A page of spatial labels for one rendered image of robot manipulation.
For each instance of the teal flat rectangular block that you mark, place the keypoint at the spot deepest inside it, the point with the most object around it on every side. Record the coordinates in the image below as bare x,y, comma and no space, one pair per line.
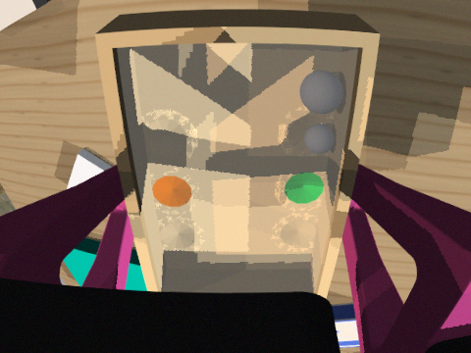
81,259

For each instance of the white and blue cardboard box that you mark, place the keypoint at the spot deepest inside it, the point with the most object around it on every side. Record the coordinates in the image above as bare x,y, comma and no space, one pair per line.
346,325

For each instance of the wooden ball-in-hole puzzle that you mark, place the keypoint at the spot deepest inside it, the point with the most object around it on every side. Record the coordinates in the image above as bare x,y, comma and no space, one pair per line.
237,135

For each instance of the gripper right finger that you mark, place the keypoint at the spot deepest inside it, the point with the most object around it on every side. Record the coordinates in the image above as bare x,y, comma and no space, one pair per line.
437,235

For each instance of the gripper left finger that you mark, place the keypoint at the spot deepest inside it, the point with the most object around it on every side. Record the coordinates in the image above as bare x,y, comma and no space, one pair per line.
35,239

